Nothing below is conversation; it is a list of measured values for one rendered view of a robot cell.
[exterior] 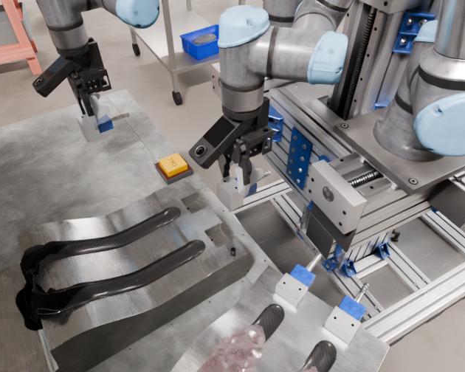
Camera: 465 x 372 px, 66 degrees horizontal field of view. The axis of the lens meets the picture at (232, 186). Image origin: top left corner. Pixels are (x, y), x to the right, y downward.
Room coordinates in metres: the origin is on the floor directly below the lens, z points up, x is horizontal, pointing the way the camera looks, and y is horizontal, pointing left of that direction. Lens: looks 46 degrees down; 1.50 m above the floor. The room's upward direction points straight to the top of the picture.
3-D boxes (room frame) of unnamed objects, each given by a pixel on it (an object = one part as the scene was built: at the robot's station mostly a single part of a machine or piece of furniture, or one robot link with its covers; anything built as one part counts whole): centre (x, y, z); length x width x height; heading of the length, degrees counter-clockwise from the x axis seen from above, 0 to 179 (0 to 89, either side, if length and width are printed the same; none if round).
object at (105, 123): (0.80, 0.34, 0.93); 0.13 x 0.05 x 0.05; 125
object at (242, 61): (0.55, -0.02, 1.25); 0.09 x 0.08 x 0.11; 75
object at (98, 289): (0.38, 0.23, 0.92); 0.35 x 0.16 x 0.09; 123
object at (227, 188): (0.56, -0.03, 0.93); 0.13 x 0.05 x 0.05; 126
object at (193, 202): (0.54, 0.09, 0.87); 0.05 x 0.05 x 0.04; 33
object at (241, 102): (0.55, -0.01, 1.17); 0.08 x 0.08 x 0.05
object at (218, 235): (0.45, 0.03, 0.87); 0.05 x 0.05 x 0.04; 33
